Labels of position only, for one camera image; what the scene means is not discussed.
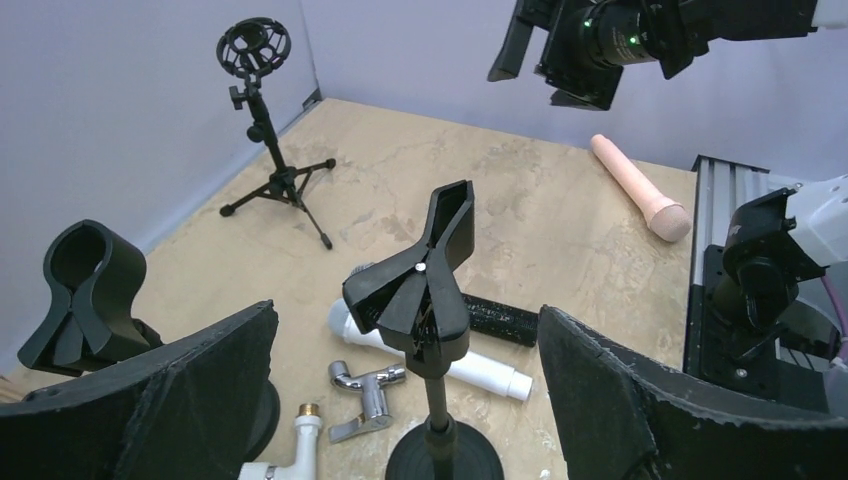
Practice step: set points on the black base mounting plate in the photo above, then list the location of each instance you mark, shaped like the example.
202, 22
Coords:
784, 363

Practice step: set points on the white microphone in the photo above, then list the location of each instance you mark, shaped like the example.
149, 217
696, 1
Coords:
474, 369

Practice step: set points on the aluminium rail frame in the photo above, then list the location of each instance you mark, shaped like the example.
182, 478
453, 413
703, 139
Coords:
721, 187

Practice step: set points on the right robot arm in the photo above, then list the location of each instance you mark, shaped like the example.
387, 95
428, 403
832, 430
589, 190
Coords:
764, 79

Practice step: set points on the black microphone silver grille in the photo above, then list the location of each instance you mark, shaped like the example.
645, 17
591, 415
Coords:
503, 318

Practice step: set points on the chrome metal faucet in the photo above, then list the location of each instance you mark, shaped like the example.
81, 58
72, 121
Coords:
375, 413

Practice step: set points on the beige pink microphone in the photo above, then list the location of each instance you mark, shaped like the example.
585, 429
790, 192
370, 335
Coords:
666, 218

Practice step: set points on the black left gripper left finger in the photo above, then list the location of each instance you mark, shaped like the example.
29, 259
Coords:
192, 409

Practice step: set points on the black round-base mic stand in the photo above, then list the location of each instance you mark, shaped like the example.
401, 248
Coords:
94, 276

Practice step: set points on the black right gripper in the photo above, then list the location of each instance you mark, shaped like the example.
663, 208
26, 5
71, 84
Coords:
588, 45

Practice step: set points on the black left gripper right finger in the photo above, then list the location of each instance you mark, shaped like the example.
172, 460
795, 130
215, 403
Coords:
622, 415

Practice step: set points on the black tripod mic stand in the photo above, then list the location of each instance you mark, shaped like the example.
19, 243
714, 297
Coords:
251, 50

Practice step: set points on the white plastic faucet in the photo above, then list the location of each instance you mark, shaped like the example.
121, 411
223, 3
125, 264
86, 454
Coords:
308, 426

